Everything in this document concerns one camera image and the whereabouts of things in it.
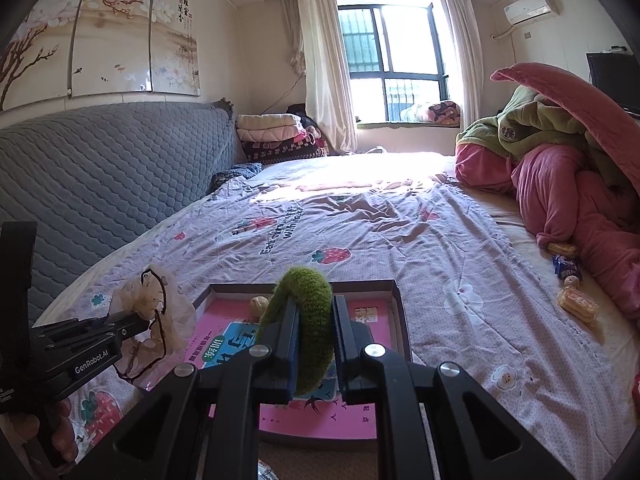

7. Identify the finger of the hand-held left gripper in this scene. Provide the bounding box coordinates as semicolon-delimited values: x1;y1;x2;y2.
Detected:
31;316;118;347
97;308;152;348

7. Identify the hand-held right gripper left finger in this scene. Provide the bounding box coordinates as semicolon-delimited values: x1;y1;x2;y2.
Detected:
65;295;301;480

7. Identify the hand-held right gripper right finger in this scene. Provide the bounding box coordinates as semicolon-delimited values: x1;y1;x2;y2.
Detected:
332;294;576;480

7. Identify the beige organza scrunchie black trim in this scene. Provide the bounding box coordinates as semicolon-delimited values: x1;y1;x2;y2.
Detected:
109;264;198;391

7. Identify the green fuzzy ring scrunchie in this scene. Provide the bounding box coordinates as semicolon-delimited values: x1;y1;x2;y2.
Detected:
256;267;333;397

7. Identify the cardboard box tray pink bottom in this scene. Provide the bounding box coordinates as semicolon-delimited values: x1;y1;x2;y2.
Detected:
192;280;413;443

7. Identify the person's left hand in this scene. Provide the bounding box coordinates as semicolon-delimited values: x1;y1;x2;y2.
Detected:
9;399;77;468

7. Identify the grey quilted headboard cover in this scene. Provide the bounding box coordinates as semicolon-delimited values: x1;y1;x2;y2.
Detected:
0;100;248;328

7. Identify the dark blue patterned pillow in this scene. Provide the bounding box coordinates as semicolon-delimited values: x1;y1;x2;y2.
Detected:
210;162;263;191

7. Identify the dark patterned folded blanket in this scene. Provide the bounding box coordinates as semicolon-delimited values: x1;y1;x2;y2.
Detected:
240;135;326;163

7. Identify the cream folded blanket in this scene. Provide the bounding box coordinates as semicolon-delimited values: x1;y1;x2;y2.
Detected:
236;113;303;143

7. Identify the dark cloth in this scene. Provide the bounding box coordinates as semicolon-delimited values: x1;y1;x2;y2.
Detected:
287;104;318;131

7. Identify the long yellow snack packet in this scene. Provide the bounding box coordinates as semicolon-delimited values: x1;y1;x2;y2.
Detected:
557;285;601;322

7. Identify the small blue snack packet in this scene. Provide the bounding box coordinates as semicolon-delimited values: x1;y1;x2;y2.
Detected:
552;254;583;283

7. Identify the floral folded blanket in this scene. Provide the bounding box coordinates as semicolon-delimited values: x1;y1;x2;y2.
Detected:
402;101;461;126

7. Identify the pink fleece blanket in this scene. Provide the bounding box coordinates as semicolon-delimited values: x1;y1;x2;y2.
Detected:
455;142;640;321

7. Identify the cream curtain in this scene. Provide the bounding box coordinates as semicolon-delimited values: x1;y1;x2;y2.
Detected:
280;0;358;156
442;0;483;131

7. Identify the green fleece blanket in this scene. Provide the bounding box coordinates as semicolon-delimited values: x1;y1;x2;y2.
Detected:
456;85;616;181

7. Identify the pink quilted blanket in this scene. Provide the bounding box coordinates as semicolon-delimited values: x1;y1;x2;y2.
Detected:
490;61;640;196

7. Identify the black television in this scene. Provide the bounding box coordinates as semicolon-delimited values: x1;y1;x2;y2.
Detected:
586;51;640;111

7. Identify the white air conditioner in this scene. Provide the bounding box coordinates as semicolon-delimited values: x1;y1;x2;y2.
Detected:
502;0;560;25

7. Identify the floral wall painting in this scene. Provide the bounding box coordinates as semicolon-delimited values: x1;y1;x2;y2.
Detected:
0;0;201;111

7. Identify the window with black frame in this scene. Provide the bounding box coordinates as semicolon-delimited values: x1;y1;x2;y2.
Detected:
337;4;449;123

